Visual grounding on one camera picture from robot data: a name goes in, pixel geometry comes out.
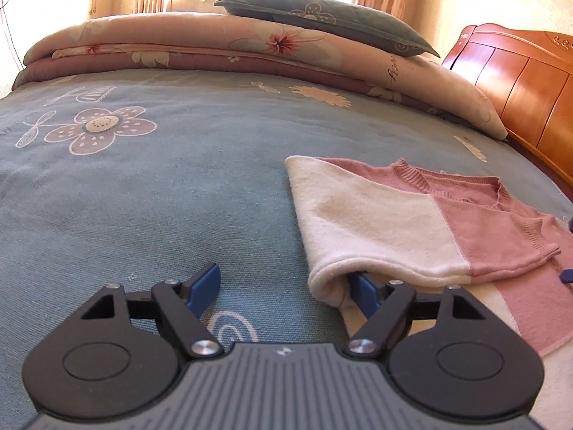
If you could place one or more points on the grey-blue floral pillow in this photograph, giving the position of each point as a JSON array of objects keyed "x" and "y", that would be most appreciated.
[{"x": 322, "y": 15}]

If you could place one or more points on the wooden headboard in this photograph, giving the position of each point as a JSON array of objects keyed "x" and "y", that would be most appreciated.
[{"x": 528, "y": 94}]

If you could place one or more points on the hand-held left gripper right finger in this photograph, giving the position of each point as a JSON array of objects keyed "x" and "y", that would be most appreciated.
[{"x": 365, "y": 294}]

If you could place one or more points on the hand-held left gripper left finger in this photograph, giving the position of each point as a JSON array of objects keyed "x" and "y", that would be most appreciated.
[{"x": 206, "y": 285}]

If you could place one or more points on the pink and cream knit sweater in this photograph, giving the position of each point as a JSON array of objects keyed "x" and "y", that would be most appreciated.
[{"x": 380, "y": 219}]

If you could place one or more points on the folded floral quilt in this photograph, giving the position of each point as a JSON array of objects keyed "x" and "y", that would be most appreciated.
[{"x": 201, "y": 40}]

